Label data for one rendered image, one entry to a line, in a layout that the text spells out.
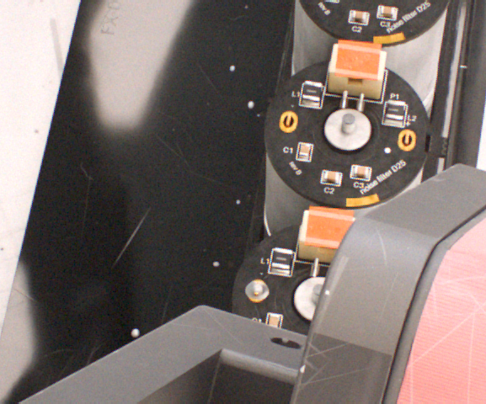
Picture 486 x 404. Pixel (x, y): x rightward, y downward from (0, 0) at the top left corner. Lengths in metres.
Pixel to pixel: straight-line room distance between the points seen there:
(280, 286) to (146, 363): 0.15
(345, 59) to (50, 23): 0.10
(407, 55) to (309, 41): 0.02
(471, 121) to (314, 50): 0.03
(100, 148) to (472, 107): 0.08
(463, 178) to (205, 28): 0.24
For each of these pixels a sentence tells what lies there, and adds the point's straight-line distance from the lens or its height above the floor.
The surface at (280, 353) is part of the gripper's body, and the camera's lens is 0.17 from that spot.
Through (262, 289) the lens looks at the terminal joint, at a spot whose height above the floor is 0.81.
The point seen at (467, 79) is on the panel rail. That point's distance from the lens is 0.33.
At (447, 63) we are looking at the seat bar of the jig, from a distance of 0.38.
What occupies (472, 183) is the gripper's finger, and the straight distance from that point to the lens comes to 0.15.
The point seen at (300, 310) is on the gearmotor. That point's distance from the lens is 0.31.
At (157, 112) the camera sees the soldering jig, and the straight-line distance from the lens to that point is 0.39.
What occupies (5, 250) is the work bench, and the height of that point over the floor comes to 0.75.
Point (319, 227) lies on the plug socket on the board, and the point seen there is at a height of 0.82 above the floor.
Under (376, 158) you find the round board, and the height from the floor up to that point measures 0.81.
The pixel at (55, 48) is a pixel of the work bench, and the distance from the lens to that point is 0.41.
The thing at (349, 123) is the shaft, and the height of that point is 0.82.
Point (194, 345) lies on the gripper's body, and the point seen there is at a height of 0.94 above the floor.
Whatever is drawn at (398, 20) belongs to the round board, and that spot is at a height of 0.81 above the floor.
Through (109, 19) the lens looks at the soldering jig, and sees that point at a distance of 0.39.
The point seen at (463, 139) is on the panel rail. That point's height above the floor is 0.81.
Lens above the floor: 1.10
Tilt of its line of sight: 65 degrees down
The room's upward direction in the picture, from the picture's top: straight up
